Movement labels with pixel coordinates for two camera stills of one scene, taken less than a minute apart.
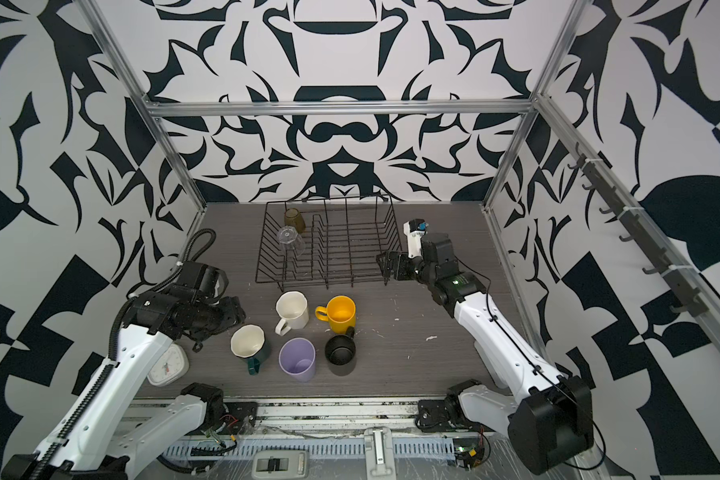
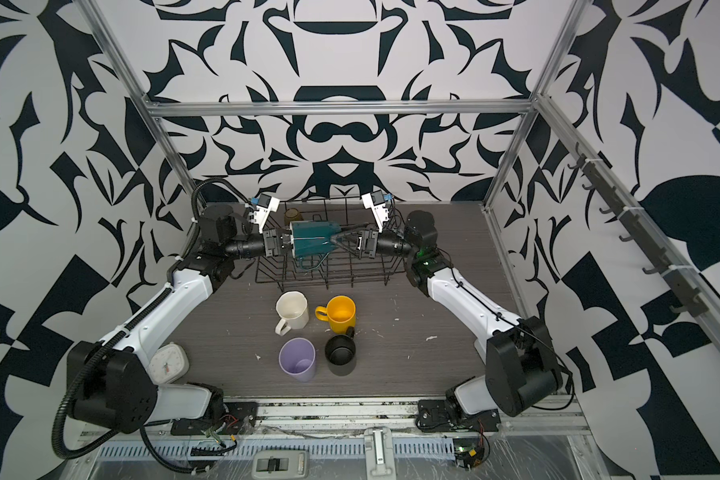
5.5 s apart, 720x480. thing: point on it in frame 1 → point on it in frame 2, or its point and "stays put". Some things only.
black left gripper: [232, 312] → [277, 248]
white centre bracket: [380, 461] stays put
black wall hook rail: [690, 300] stays put
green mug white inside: [247, 341] → [312, 240]
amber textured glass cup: [292, 217] stays put
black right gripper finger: [384, 261] → [351, 241]
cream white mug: [292, 308] stays put
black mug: [341, 353] stays put
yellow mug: [340, 313] stays put
